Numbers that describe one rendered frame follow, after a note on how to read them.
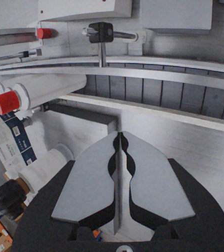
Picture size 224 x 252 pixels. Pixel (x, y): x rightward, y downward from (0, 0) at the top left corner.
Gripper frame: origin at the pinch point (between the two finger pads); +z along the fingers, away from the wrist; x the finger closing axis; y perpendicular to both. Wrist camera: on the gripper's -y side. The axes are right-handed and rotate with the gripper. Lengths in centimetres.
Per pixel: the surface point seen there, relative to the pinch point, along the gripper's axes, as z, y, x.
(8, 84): 18.4, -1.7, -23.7
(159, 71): 8.8, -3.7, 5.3
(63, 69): 17.7, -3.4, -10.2
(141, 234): 21, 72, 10
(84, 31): 10.4, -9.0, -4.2
